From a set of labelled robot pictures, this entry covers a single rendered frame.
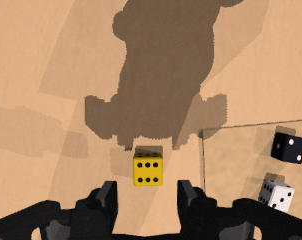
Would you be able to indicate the white die with black pips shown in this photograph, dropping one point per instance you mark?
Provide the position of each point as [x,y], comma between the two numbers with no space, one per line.
[277,195]

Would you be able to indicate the yellow die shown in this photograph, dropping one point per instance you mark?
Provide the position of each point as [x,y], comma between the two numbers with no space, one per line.
[147,169]

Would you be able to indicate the translucent tan mat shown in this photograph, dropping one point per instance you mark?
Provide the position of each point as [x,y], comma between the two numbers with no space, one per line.
[237,161]

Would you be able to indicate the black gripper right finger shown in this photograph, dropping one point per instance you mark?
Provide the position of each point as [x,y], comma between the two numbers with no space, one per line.
[236,223]

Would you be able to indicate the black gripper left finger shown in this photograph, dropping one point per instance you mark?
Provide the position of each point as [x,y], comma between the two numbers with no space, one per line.
[55,222]

